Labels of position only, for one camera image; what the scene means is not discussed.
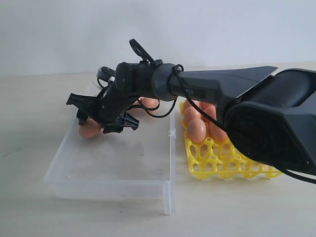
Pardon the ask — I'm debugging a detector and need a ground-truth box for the black cable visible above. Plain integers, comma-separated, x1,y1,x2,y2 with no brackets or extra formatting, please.
95,38,316,185

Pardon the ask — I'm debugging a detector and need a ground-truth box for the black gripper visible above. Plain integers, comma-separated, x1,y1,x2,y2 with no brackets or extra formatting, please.
66,83,139,134

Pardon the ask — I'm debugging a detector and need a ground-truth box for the clear plastic box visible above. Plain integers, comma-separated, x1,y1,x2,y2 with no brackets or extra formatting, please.
44,110,176,215

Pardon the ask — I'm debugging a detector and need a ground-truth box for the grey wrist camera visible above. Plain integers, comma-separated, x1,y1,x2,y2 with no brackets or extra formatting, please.
96,66,116,82

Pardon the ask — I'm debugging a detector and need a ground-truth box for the brown egg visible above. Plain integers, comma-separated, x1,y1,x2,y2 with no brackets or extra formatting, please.
209,122,228,143
79,118,103,138
187,118,206,144
184,106,201,124
200,102,215,111
183,100,200,111
202,105,217,123
139,97,159,110

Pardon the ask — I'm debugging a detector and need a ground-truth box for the yellow plastic egg tray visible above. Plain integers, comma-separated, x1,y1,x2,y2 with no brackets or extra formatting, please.
179,100,284,180

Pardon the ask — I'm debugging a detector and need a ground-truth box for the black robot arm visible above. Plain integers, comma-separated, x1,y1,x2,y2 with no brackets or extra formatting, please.
67,60,316,177

